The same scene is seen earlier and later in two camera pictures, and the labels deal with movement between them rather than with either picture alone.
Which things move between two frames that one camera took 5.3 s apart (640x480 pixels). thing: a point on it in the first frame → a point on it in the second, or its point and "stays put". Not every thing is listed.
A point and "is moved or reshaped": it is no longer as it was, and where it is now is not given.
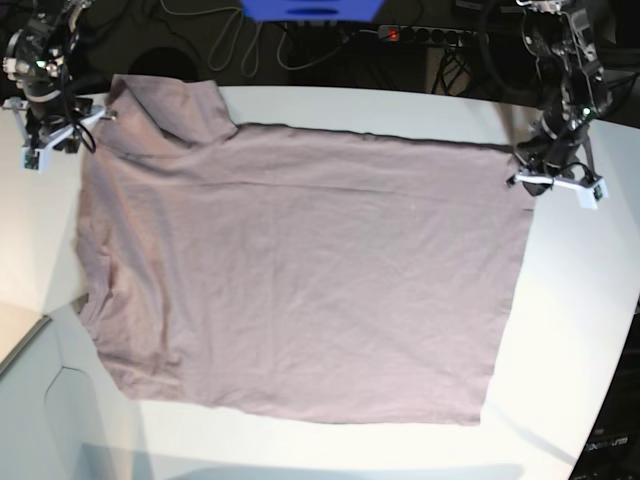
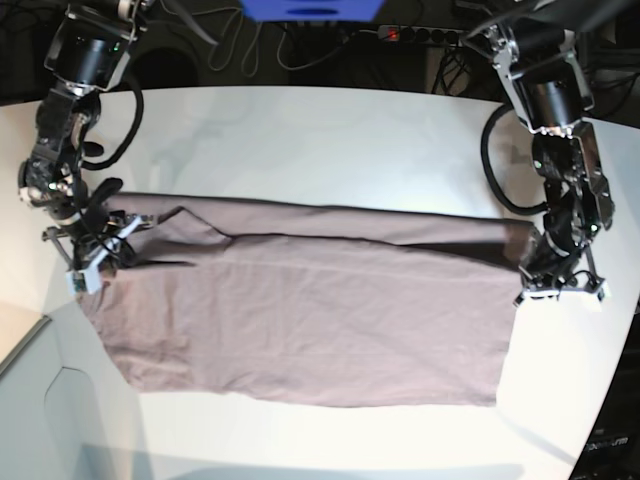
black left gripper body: x=53 y=119 → x=98 y=241
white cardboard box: x=52 y=415 stays put
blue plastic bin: x=283 y=11 stays put
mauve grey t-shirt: x=319 y=273 is moved or reshaped
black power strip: x=425 y=34 stays put
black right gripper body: x=551 y=152 → x=559 y=259
